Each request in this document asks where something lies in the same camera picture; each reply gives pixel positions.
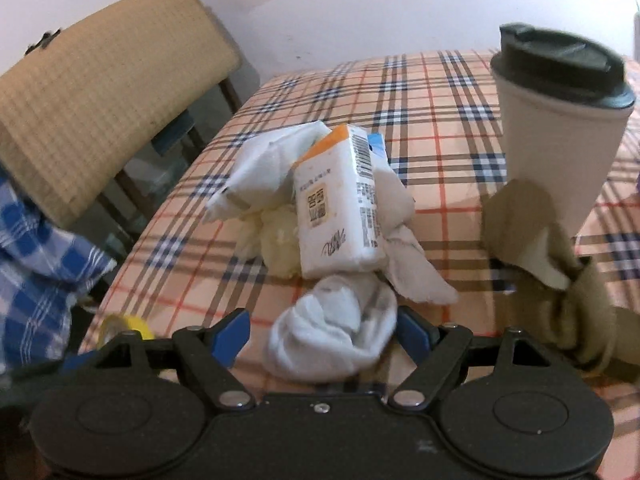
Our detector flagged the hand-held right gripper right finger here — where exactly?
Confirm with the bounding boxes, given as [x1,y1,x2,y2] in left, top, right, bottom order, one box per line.
[389,306,552,409]

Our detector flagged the white orange tissue pack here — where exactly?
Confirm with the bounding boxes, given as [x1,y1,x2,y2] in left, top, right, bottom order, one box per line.
[291,124,388,281]

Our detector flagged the blue checkered cloth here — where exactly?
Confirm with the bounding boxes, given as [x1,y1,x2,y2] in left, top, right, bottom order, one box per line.
[0,160,118,376]

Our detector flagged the yellow tape roll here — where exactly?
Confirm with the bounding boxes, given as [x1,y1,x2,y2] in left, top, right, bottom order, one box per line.
[97,314,156,348]

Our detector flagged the clear bag with daisy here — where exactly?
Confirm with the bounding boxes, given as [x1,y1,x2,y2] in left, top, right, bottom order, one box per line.
[235,207,303,278]

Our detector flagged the white folded cloth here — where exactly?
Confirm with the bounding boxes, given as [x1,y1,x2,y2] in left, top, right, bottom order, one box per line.
[205,121,333,223]

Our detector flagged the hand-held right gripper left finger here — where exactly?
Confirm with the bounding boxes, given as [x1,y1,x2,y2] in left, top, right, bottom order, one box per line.
[97,309,256,409]

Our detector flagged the white sock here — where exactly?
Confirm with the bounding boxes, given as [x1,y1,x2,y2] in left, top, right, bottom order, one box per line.
[266,272,399,387]

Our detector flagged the paper cup with black lid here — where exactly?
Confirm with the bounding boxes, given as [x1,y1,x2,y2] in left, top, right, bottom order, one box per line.
[489,22,637,241]

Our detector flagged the chair with tan woven back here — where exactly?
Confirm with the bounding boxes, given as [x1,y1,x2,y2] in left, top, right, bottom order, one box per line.
[0,0,246,251]

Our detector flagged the plaid tablecloth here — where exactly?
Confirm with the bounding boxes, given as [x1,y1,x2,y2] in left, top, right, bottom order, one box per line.
[80,49,640,480]

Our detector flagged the beige cloth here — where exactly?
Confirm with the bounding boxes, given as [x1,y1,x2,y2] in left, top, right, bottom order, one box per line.
[372,165,460,306]

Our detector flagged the olive green cloth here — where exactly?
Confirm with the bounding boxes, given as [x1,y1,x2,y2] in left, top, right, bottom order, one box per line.
[480,177,640,386]

